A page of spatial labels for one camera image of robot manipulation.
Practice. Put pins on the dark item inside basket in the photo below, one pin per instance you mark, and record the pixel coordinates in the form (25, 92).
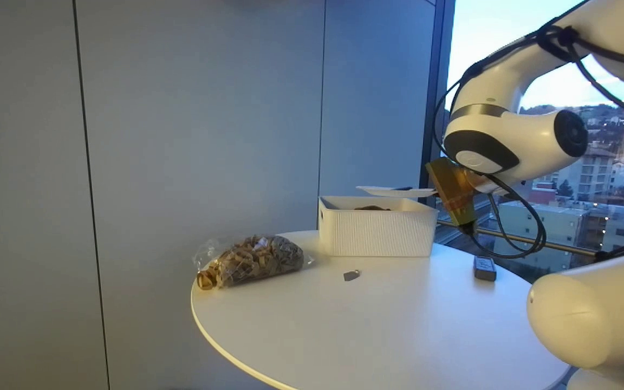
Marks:
(376, 208)

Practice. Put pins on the white rectangular basket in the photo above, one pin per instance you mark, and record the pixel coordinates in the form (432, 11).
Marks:
(369, 234)

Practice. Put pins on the clear bag of snacks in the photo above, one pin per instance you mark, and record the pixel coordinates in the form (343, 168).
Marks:
(254, 261)

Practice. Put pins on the small grey scrap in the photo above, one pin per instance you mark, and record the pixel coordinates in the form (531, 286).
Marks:
(351, 275)

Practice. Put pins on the balcony railing bar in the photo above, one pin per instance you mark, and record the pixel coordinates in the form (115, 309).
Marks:
(564, 245)

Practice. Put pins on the white apartment building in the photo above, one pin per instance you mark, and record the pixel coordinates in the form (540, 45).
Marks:
(595, 181)

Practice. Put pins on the yellow-brown wrist camera box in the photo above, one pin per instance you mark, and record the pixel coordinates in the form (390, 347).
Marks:
(452, 189)

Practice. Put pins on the dark window frame post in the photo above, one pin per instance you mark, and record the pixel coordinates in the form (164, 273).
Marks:
(438, 88)

